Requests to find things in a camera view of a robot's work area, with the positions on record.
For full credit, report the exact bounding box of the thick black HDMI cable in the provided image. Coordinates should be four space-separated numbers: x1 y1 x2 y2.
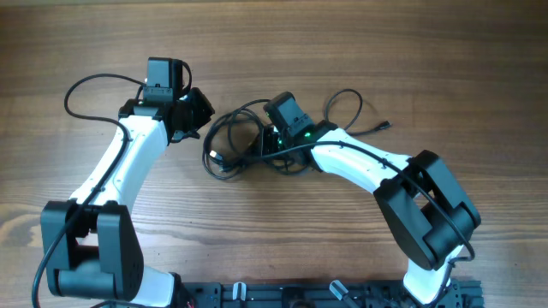
201 98 309 181

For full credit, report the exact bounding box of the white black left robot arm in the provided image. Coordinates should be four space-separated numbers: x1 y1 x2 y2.
31 57 214 307

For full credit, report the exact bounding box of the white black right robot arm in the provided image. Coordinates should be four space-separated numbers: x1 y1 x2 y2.
260 92 481 307

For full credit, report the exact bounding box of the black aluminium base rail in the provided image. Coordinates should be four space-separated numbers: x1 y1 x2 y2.
179 280 485 308

